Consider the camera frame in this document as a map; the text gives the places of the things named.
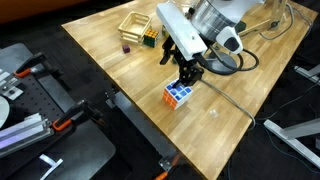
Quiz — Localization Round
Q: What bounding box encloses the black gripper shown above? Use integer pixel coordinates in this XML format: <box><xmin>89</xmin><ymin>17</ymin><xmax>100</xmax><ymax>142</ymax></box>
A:
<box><xmin>160</xmin><ymin>37</ymin><xmax>204</xmax><ymax>88</ymax></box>

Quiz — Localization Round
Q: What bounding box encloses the large white-edged Rubik's cube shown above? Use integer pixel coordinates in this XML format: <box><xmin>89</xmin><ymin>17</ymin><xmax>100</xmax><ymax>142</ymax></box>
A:
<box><xmin>162</xmin><ymin>81</ymin><xmax>193</xmax><ymax>110</ymax></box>

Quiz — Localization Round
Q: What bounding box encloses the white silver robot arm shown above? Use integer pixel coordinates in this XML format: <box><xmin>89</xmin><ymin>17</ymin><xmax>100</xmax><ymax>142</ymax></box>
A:
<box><xmin>156</xmin><ymin>0</ymin><xmax>264</xmax><ymax>87</ymax></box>

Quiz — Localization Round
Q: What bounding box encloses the small black-edged Rubik's cube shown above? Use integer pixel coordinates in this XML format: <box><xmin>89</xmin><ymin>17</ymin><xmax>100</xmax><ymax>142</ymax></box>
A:
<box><xmin>143</xmin><ymin>29</ymin><xmax>159</xmax><ymax>48</ymax></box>

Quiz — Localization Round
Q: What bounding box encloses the purple small cube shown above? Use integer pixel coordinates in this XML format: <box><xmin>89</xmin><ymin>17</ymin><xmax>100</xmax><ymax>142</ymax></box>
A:
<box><xmin>122</xmin><ymin>45</ymin><xmax>131</xmax><ymax>54</ymax></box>

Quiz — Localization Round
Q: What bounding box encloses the wooden slatted box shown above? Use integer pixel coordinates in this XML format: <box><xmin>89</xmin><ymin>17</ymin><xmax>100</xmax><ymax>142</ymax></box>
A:
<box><xmin>118</xmin><ymin>11</ymin><xmax>151</xmax><ymax>44</ymax></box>

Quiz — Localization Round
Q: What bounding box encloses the clear plastic jar with items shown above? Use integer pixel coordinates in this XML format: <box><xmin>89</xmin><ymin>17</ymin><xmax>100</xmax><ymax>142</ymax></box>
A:
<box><xmin>162</xmin><ymin>25</ymin><xmax>169</xmax><ymax>38</ymax></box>

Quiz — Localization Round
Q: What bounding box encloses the grey round lamp base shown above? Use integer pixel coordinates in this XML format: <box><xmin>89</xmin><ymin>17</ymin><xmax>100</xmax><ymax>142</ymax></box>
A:
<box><xmin>206</xmin><ymin>52</ymin><xmax>237</xmax><ymax>75</ymax></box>

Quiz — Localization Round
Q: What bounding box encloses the small clear plastic cap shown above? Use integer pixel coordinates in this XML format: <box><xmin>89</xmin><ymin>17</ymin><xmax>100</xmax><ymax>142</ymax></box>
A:
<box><xmin>210</xmin><ymin>109</ymin><xmax>219</xmax><ymax>118</ymax></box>

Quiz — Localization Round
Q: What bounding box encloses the bottom orange clamp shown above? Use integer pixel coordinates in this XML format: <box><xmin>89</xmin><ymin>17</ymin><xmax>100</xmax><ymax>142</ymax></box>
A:
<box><xmin>154</xmin><ymin>155</ymin><xmax>181</xmax><ymax>180</ymax></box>

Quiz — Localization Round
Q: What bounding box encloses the lower black orange clamp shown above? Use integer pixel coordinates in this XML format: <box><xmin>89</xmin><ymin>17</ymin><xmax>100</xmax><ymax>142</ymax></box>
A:
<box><xmin>52</xmin><ymin>100</ymin><xmax>102</xmax><ymax>131</ymax></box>

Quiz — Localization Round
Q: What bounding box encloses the black orange clamp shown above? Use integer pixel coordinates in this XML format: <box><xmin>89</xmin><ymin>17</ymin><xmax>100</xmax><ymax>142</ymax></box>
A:
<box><xmin>52</xmin><ymin>100</ymin><xmax>102</xmax><ymax>131</ymax></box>
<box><xmin>14</xmin><ymin>52</ymin><xmax>63</xmax><ymax>78</ymax></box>

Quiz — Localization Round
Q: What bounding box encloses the upper black orange clamp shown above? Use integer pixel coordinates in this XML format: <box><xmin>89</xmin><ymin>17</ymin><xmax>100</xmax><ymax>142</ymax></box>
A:
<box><xmin>14</xmin><ymin>52</ymin><xmax>63</xmax><ymax>78</ymax></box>

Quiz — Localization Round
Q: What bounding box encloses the black perforated mounting board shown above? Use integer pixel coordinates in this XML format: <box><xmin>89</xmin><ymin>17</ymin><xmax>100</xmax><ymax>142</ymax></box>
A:
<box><xmin>0</xmin><ymin>69</ymin><xmax>81</xmax><ymax>161</ymax></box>

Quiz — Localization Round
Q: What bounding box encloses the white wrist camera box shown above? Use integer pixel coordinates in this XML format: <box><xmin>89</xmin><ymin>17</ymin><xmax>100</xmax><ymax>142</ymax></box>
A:
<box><xmin>156</xmin><ymin>3</ymin><xmax>207</xmax><ymax>61</ymax></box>

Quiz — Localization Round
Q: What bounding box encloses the grey cable with black switch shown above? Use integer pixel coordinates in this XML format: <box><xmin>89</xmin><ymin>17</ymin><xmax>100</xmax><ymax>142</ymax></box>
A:
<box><xmin>199</xmin><ymin>78</ymin><xmax>257</xmax><ymax>130</ymax></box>

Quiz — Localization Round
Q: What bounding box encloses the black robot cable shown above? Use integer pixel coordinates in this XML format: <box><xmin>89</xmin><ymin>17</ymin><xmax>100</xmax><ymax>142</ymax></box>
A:
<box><xmin>196</xmin><ymin>44</ymin><xmax>260</xmax><ymax>76</ymax></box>

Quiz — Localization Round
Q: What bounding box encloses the grey metal table bracket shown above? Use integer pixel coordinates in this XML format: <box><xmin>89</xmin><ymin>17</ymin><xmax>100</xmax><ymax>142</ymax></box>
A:
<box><xmin>106</xmin><ymin>92</ymin><xmax>177</xmax><ymax>172</ymax></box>

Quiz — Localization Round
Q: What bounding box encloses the grey metal frame leg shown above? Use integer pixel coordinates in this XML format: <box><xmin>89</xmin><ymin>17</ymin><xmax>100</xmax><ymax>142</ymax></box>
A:
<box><xmin>263</xmin><ymin>118</ymin><xmax>320</xmax><ymax>168</ymax></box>

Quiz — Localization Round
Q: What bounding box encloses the aluminium extrusion rail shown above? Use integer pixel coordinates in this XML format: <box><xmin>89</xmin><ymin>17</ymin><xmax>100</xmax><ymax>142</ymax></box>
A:
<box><xmin>0</xmin><ymin>113</ymin><xmax>54</xmax><ymax>158</ymax></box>

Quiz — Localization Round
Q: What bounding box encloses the small metal bracket block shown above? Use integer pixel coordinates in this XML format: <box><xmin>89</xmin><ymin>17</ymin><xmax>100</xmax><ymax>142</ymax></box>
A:
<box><xmin>0</xmin><ymin>68</ymin><xmax>25</xmax><ymax>102</ymax></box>

